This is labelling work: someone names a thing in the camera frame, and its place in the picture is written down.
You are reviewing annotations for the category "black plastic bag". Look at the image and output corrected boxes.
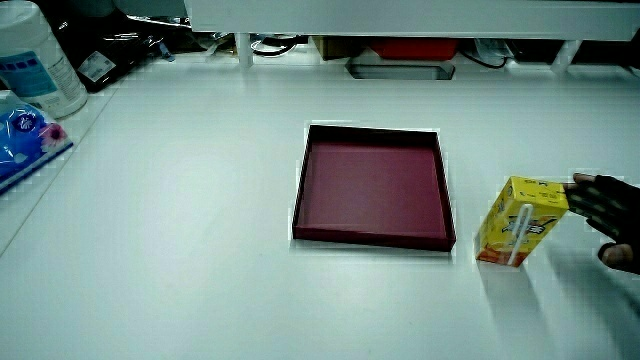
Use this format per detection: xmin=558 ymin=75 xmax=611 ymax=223
xmin=43 ymin=9 xmax=174 ymax=94

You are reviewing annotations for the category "black cable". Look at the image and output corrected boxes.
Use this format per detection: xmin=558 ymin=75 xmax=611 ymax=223
xmin=249 ymin=35 xmax=307 ymax=57
xmin=458 ymin=48 xmax=510 ymax=70

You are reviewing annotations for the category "red box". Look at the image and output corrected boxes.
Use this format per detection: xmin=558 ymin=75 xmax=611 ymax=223
xmin=368 ymin=38 xmax=460 ymax=62

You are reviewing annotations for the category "grey metal tray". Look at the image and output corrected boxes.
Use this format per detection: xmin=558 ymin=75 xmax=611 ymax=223
xmin=344 ymin=59 xmax=457 ymax=82

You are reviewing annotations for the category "white wet wipes canister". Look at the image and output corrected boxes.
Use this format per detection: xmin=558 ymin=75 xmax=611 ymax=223
xmin=0 ymin=0 xmax=89 ymax=120

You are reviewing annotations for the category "person's right hand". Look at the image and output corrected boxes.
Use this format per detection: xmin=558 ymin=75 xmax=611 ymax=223
xmin=563 ymin=172 xmax=640 ymax=276

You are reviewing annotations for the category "brown cardboard box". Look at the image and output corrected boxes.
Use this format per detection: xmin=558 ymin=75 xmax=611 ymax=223
xmin=310 ymin=35 xmax=362 ymax=62

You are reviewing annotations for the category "white shelf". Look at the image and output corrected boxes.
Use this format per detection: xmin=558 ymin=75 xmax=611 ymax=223
xmin=183 ymin=0 xmax=640 ymax=75

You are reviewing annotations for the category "dark red square tray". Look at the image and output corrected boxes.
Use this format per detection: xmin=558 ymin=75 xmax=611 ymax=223
xmin=292 ymin=124 xmax=457 ymax=253

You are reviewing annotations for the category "blue tissue pack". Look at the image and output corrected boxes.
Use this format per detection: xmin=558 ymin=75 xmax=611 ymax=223
xmin=0 ymin=97 xmax=75 ymax=196

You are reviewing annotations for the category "yellow ice redtea carton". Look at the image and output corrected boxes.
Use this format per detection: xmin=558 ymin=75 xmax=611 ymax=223
xmin=474 ymin=175 xmax=571 ymax=269

